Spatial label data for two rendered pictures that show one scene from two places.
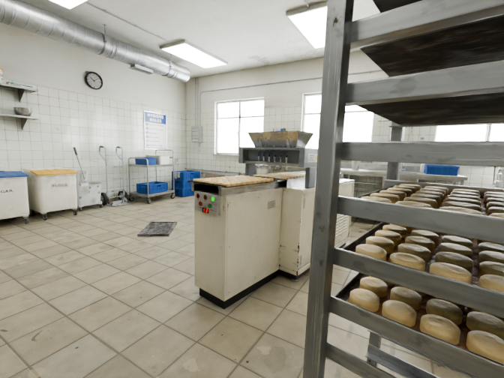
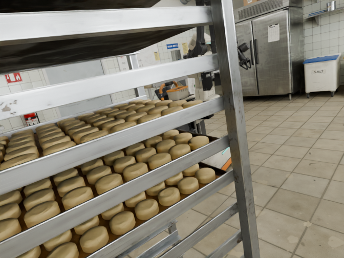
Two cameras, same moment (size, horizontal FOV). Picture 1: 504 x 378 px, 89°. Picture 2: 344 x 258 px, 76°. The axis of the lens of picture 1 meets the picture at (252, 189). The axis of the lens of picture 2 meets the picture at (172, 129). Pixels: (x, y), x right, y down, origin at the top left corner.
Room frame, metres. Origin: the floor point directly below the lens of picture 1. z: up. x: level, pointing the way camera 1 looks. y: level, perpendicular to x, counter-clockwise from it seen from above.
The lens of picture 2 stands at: (0.77, -0.90, 1.15)
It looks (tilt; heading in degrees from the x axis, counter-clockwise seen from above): 16 degrees down; 108
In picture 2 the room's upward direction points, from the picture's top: 12 degrees counter-clockwise
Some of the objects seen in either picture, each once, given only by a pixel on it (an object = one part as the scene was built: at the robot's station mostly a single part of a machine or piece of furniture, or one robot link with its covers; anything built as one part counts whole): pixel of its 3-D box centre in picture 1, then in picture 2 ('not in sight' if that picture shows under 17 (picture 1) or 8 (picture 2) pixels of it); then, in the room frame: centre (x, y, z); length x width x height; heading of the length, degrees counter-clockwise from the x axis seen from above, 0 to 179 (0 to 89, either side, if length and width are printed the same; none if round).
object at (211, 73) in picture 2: not in sight; (211, 76); (0.57, 1.20, 0.99); 0.28 x 0.16 x 0.22; 70
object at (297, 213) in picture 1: (299, 217); not in sight; (2.81, -0.54, 0.42); 1.28 x 0.72 x 0.84; 140
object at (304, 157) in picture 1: (278, 166); not in sight; (2.45, -0.24, 1.01); 0.72 x 0.33 x 0.34; 50
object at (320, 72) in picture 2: not in sight; (322, 76); (2.45, 4.24, 0.38); 0.64 x 0.54 x 0.77; 62
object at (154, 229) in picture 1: (159, 228); not in sight; (3.55, 1.31, 0.01); 0.60 x 0.40 x 0.03; 6
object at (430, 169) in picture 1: (440, 169); not in sight; (3.93, -2.86, 0.95); 0.40 x 0.30 x 0.14; 62
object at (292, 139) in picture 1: (279, 140); not in sight; (2.45, -0.24, 1.25); 0.56 x 0.29 x 0.14; 50
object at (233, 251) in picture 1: (241, 235); not in sight; (2.06, 0.08, 0.45); 0.70 x 0.34 x 0.90; 140
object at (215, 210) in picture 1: (207, 202); not in sight; (1.77, 0.31, 0.77); 0.24 x 0.04 x 0.14; 50
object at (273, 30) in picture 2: not in sight; (273, 33); (1.59, 4.11, 1.39); 0.22 x 0.03 x 0.31; 149
